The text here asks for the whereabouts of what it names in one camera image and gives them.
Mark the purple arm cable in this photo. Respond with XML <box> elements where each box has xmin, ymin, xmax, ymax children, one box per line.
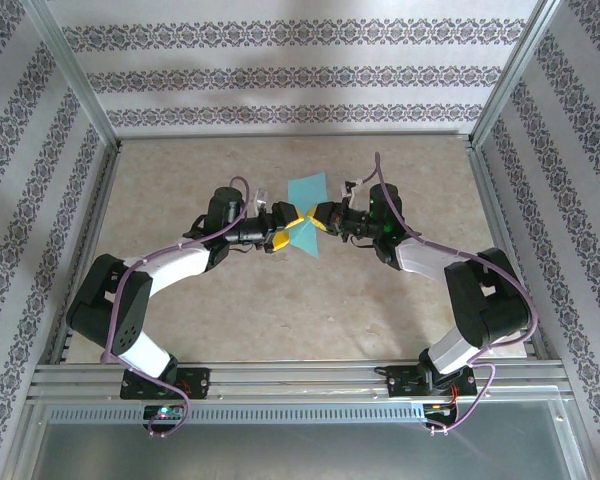
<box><xmin>99</xmin><ymin>175</ymin><xmax>254</xmax><ymax>440</ymax></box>
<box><xmin>372</xmin><ymin>152</ymin><xmax>539</xmax><ymax>435</ymax></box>

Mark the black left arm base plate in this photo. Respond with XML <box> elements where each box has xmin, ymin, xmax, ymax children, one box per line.
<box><xmin>119</xmin><ymin>367</ymin><xmax>212</xmax><ymax>401</ymax></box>

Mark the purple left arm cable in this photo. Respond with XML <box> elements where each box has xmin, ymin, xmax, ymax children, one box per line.
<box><xmin>99</xmin><ymin>175</ymin><xmax>254</xmax><ymax>440</ymax></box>

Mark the slotted grey cable duct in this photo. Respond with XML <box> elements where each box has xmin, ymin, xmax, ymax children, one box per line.
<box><xmin>47</xmin><ymin>403</ymin><xmax>426</xmax><ymax>424</ymax></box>

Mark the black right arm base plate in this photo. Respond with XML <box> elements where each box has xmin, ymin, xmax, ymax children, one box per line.
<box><xmin>383</xmin><ymin>364</ymin><xmax>478</xmax><ymax>400</ymax></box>

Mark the aluminium side rail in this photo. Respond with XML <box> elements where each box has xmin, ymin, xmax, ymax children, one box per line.
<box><xmin>467</xmin><ymin>142</ymin><xmax>549</xmax><ymax>361</ymax></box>
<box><xmin>49</xmin><ymin>142</ymin><xmax>124</xmax><ymax>366</ymax></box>

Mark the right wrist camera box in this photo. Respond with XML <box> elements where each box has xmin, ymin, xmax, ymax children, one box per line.
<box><xmin>338</xmin><ymin>178</ymin><xmax>370</xmax><ymax>202</ymax></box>

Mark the aluminium frame post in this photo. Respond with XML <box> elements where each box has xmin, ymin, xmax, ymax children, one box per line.
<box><xmin>22</xmin><ymin>0</ymin><xmax>121</xmax><ymax>146</ymax></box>
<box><xmin>467</xmin><ymin>0</ymin><xmax>569</xmax><ymax>146</ymax></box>

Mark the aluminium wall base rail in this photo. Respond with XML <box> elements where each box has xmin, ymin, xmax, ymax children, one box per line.
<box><xmin>117</xmin><ymin>130</ymin><xmax>474</xmax><ymax>142</ymax></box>

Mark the grey metal sheet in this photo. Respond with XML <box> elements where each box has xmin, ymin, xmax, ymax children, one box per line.
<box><xmin>9</xmin><ymin>399</ymin><xmax>591</xmax><ymax>480</ymax></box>

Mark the teal cloth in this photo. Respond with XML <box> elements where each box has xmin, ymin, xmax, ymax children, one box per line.
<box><xmin>286</xmin><ymin>171</ymin><xmax>332</xmax><ymax>260</ymax></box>

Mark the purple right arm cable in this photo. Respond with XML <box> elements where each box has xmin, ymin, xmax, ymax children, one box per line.
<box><xmin>372</xmin><ymin>152</ymin><xmax>539</xmax><ymax>435</ymax></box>

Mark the controller board with green light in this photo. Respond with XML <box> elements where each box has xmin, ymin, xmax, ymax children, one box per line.
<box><xmin>143</xmin><ymin>404</ymin><xmax>186</xmax><ymax>421</ymax></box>

